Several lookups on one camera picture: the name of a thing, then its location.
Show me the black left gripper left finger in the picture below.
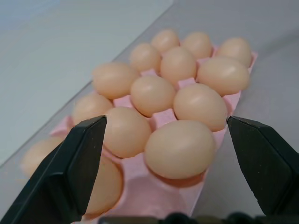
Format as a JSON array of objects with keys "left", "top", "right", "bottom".
[{"left": 0, "top": 115, "right": 107, "bottom": 224}]

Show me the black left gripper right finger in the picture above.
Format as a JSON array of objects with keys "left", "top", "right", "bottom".
[{"left": 226, "top": 116, "right": 299, "bottom": 217}]

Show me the pink egg carton tray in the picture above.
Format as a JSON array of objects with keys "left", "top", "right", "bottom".
[{"left": 48, "top": 41, "right": 259, "bottom": 222}]

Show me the beige egg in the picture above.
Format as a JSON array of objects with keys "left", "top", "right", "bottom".
[
  {"left": 91, "top": 62, "right": 140, "bottom": 100},
  {"left": 160, "top": 46, "right": 198, "bottom": 86},
  {"left": 196, "top": 56, "right": 251, "bottom": 97},
  {"left": 130, "top": 75, "right": 177, "bottom": 118},
  {"left": 150, "top": 28, "right": 180, "bottom": 54},
  {"left": 85, "top": 154, "right": 124, "bottom": 215},
  {"left": 144, "top": 119, "right": 217, "bottom": 180},
  {"left": 173, "top": 83, "right": 228, "bottom": 132},
  {"left": 215, "top": 37, "right": 252, "bottom": 68},
  {"left": 71, "top": 92, "right": 114, "bottom": 126},
  {"left": 128, "top": 42, "right": 162, "bottom": 73},
  {"left": 181, "top": 31, "right": 213, "bottom": 60},
  {"left": 102, "top": 106, "right": 152, "bottom": 159},
  {"left": 20, "top": 136, "right": 65, "bottom": 178}
]

